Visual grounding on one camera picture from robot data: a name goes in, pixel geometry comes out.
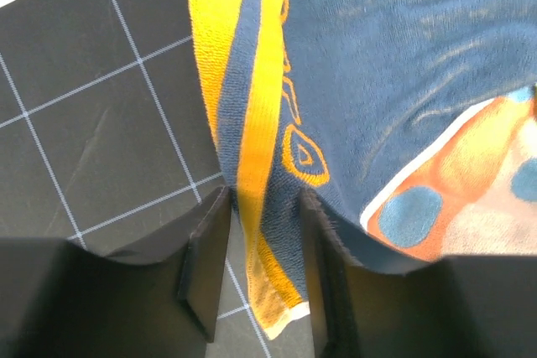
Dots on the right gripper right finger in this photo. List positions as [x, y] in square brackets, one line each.
[368, 300]

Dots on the orange blue dotted towel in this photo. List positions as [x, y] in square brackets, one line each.
[472, 191]

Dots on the colourful patterned towel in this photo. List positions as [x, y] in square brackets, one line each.
[339, 96]

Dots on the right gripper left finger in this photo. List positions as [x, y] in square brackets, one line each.
[156, 297]

